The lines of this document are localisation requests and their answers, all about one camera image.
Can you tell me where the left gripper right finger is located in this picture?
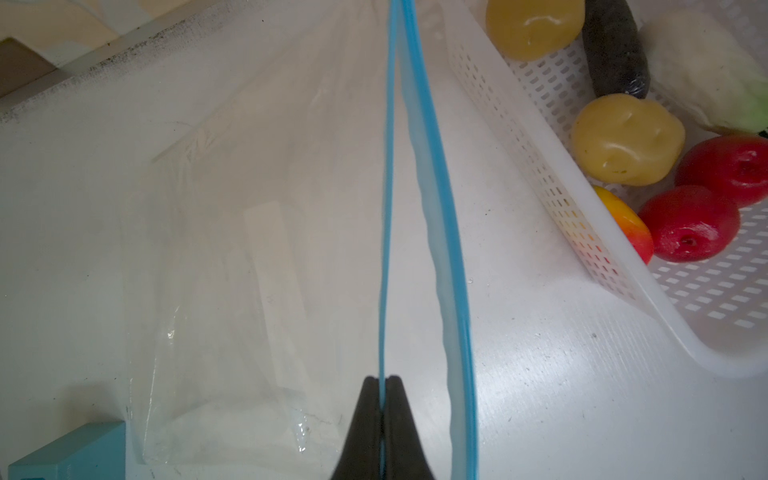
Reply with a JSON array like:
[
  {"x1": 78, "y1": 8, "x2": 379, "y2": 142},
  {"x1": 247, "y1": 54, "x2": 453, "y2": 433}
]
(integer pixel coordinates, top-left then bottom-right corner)
[{"x1": 382, "y1": 375, "x2": 435, "y2": 480}]

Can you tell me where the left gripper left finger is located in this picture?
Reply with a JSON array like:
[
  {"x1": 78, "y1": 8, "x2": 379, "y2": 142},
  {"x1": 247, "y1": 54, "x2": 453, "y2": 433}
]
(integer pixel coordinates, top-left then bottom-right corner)
[{"x1": 330, "y1": 376, "x2": 382, "y2": 480}]

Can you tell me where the clear zip top bag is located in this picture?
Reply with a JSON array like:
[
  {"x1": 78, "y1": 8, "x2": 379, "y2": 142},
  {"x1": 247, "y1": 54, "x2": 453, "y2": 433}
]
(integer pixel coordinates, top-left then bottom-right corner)
[{"x1": 121, "y1": 1, "x2": 478, "y2": 479}]

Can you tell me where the yellow potato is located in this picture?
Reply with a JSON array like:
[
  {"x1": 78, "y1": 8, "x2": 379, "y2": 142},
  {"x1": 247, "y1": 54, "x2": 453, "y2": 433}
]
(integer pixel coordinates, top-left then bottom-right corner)
[
  {"x1": 571, "y1": 94, "x2": 686, "y2": 187},
  {"x1": 485, "y1": 0, "x2": 585, "y2": 62}
]

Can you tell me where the teal block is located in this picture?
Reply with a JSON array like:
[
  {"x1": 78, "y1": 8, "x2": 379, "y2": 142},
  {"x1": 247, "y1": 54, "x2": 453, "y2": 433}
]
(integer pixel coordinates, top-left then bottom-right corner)
[{"x1": 8, "y1": 421, "x2": 126, "y2": 480}]

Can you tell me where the red yellow mango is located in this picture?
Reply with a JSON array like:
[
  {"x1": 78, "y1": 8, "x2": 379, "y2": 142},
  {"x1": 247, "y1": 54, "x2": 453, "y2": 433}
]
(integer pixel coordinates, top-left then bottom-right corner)
[{"x1": 593, "y1": 186, "x2": 654, "y2": 264}]

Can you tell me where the white plastic basket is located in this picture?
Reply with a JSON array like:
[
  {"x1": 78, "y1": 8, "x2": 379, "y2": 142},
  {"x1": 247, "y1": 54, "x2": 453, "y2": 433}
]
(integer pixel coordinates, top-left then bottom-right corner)
[{"x1": 440, "y1": 0, "x2": 768, "y2": 379}]

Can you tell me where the red apple middle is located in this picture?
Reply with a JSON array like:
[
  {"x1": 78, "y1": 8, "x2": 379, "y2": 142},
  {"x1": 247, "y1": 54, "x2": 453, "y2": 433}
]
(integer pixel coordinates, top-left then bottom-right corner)
[{"x1": 639, "y1": 185, "x2": 741, "y2": 263}]

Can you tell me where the red apple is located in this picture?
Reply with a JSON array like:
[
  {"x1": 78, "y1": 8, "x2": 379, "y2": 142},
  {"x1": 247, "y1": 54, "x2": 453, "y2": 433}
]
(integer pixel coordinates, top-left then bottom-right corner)
[
  {"x1": 674, "y1": 135, "x2": 767, "y2": 208},
  {"x1": 639, "y1": 185, "x2": 741, "y2": 263}
]

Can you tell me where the red apple right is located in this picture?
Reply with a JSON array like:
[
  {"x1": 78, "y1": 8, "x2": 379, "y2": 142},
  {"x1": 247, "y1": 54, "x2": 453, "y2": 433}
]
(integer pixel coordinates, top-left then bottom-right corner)
[{"x1": 674, "y1": 135, "x2": 767, "y2": 208}]

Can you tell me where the white green cucumber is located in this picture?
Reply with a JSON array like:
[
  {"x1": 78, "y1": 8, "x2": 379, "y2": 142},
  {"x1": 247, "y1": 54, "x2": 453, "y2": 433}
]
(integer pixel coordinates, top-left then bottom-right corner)
[{"x1": 640, "y1": 9, "x2": 767, "y2": 134}]

